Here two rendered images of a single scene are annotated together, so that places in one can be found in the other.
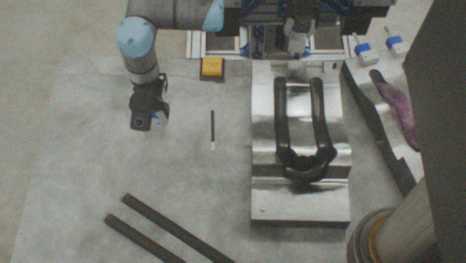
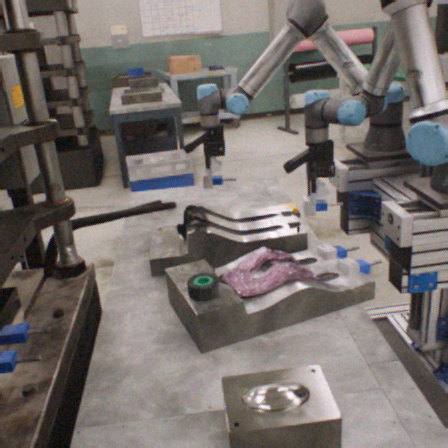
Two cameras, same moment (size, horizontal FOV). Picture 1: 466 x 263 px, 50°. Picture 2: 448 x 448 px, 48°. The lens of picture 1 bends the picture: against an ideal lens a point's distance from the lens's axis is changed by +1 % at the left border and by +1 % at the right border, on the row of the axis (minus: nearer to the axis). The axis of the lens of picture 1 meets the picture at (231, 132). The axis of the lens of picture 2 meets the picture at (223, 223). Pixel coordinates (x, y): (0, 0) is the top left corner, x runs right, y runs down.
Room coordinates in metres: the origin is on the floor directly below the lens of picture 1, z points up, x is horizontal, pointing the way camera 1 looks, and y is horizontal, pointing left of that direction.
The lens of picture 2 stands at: (0.55, -1.72, 1.53)
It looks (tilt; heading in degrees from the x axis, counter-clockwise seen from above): 22 degrees down; 85
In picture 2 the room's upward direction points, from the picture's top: 5 degrees counter-clockwise
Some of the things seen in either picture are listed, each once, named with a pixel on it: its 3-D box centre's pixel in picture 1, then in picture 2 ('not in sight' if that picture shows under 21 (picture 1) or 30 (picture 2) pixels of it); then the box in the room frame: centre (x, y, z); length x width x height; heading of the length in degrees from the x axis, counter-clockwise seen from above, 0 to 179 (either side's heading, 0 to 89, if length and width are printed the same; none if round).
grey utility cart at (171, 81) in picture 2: not in sight; (199, 99); (1.00, 5.72, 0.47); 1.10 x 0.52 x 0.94; 11
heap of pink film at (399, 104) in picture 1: (420, 106); (268, 268); (0.76, -0.54, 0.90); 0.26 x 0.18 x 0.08; 16
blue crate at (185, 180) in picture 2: not in sight; (161, 182); (0.38, 2.97, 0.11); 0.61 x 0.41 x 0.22; 4
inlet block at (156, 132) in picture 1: (157, 114); (220, 180); (0.71, 0.20, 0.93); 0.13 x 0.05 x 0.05; 171
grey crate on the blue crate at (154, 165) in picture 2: not in sight; (159, 164); (0.39, 2.97, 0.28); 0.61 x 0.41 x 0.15; 4
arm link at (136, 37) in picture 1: (136, 44); (208, 99); (0.70, 0.21, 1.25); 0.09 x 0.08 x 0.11; 177
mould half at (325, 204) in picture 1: (297, 135); (224, 232); (0.68, -0.19, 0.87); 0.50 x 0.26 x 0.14; 179
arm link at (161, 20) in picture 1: (151, 12); (234, 98); (0.79, 0.18, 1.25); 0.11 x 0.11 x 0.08; 87
